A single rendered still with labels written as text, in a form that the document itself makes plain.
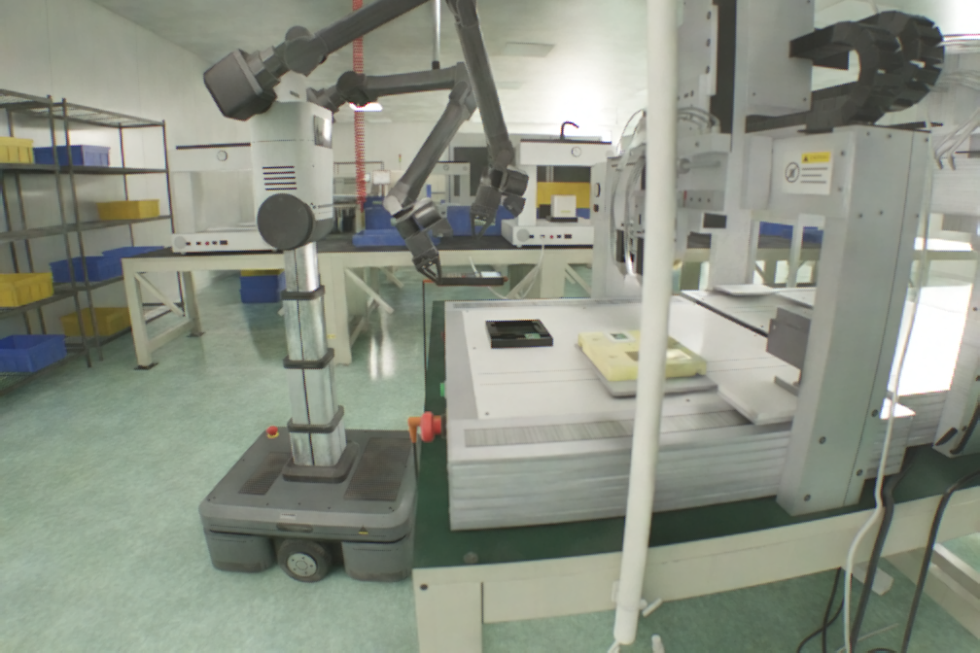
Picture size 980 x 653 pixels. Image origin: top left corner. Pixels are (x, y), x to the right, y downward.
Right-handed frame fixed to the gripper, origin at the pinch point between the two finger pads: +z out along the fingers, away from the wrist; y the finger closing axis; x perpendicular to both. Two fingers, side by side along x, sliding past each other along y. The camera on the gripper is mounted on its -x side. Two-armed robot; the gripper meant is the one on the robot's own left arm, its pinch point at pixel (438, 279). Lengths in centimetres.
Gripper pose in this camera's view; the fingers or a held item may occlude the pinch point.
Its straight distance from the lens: 133.4
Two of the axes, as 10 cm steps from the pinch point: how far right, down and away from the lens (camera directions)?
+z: 5.0, 8.4, 2.2
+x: -8.6, 5.0, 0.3
